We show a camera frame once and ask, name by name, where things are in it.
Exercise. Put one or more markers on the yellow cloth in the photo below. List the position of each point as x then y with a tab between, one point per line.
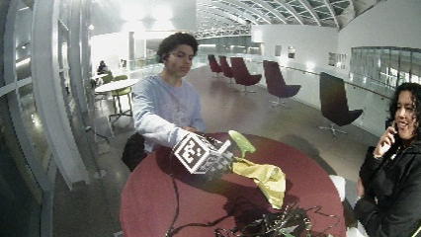
265	179

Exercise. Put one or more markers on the white cube with black markers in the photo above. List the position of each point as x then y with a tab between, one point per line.
195	153

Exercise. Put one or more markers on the the person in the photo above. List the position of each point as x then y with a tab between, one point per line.
164	105

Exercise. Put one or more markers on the black bag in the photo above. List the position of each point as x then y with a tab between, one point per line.
133	151

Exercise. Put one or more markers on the green chair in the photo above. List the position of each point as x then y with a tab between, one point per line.
107	78
121	92

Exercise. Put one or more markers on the dark red swivel chair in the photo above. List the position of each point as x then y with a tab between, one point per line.
243	74
225	66
215	65

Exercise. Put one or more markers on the white round table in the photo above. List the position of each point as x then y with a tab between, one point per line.
116	85

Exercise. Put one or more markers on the purple swivel chair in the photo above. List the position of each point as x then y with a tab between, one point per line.
279	83

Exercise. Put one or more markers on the white seat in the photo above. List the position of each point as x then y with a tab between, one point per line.
337	187

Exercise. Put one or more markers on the black swivel chair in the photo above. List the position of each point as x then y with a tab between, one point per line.
337	105

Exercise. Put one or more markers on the black phone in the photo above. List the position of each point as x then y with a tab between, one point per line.
392	127

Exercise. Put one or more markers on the glass railing panels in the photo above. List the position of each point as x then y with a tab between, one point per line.
385	65

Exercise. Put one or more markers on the framed wall picture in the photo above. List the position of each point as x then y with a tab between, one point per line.
291	52
277	50
337	60

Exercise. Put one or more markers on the white curved window frame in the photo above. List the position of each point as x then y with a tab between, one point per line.
56	92

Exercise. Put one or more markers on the wall handrail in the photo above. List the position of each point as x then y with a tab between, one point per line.
341	82

